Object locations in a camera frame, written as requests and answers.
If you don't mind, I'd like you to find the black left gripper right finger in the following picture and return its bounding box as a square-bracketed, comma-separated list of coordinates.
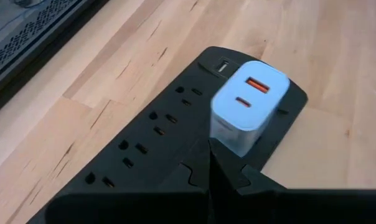
[210, 139, 286, 224]

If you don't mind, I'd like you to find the black perforated computer case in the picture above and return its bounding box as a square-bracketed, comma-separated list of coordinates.
[0, 0, 94, 94]

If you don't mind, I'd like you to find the light blue USB charger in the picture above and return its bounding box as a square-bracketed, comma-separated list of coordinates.
[209, 60, 291, 158]

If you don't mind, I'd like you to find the black wide power strip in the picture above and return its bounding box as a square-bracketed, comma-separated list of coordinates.
[26, 45, 309, 224]

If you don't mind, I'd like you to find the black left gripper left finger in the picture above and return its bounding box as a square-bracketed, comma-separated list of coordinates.
[156, 139, 210, 224]

